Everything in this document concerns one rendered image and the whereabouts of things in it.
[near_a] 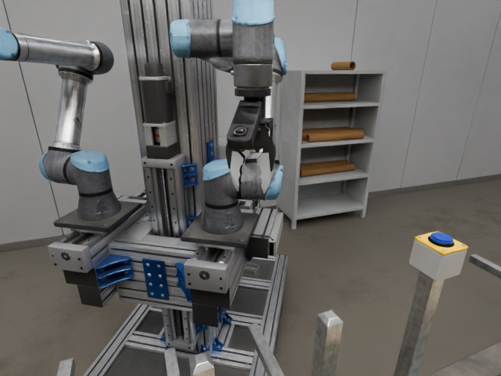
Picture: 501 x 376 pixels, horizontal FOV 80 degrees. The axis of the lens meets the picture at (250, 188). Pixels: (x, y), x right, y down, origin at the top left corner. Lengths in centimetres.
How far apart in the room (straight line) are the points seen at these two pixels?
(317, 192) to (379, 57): 163
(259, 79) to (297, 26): 273
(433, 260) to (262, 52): 52
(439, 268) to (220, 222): 62
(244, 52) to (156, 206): 80
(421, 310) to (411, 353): 13
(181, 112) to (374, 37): 291
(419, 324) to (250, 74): 66
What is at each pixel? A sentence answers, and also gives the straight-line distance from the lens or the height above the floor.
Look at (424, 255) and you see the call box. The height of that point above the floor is 119.
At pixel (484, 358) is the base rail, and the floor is 70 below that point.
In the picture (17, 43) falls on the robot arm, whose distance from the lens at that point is 107.
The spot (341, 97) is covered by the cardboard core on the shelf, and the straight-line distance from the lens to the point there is 331.
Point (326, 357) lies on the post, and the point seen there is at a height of 103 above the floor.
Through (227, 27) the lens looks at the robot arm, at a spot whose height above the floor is 163.
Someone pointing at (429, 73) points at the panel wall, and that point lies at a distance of 433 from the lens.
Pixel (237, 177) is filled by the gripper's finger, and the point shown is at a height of 134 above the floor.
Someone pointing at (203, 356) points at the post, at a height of 111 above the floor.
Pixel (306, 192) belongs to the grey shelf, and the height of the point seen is 20.
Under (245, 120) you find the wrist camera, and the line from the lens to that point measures 55.
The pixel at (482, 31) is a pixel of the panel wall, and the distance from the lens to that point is 488.
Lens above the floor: 155
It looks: 21 degrees down
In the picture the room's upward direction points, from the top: straight up
